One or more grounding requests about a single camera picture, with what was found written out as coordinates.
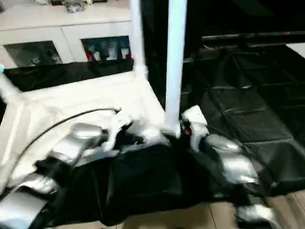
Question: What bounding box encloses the black work mat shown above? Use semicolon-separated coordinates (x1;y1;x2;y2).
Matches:
0;43;305;227

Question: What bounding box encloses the grey crumpled object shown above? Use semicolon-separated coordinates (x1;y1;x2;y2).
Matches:
64;0;87;13

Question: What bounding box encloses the white upturned plastic table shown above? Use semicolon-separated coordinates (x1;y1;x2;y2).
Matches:
0;71;170;192

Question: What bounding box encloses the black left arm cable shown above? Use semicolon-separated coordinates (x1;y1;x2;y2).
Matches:
13;108;122;159

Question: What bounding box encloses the white glass-door cabinet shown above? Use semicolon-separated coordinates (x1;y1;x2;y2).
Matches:
0;0;143;67

